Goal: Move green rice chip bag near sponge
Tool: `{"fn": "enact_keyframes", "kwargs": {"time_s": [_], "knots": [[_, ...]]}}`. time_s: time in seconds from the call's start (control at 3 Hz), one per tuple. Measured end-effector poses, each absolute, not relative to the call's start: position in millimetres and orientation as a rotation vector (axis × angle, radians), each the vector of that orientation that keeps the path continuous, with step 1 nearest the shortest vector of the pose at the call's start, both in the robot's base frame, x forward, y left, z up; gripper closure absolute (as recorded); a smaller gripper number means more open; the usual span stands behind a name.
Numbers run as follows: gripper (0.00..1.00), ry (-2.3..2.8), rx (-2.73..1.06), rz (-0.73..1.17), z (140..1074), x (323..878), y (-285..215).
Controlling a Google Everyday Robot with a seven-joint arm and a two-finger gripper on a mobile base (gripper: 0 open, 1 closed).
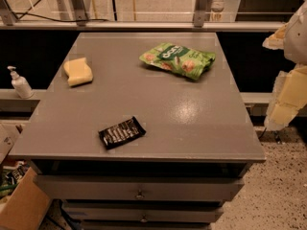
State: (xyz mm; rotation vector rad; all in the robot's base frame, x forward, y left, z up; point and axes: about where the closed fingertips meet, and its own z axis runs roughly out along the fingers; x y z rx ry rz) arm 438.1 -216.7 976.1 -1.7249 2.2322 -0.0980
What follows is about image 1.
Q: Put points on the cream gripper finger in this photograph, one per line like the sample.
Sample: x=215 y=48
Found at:
x=289 y=95

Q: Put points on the cardboard box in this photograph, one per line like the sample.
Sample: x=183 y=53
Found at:
x=26 y=207

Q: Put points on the grey drawer cabinet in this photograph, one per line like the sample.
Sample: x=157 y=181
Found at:
x=197 y=129

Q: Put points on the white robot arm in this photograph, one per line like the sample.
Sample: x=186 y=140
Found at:
x=291 y=37

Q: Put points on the black snack bar wrapper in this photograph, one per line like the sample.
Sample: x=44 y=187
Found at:
x=122 y=133

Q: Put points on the yellow sponge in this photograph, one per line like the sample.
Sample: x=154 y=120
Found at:
x=78 y=71

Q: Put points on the metal railing frame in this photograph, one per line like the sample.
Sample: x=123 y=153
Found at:
x=148 y=15

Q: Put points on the white pump lotion bottle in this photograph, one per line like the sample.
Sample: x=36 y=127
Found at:
x=20 y=84

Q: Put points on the green rice chip bag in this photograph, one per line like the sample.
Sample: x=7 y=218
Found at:
x=179 y=60

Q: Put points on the top grey drawer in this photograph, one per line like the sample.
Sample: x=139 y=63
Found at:
x=139 y=188

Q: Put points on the grey drawer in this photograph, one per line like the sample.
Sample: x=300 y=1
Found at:
x=139 y=188
x=143 y=212

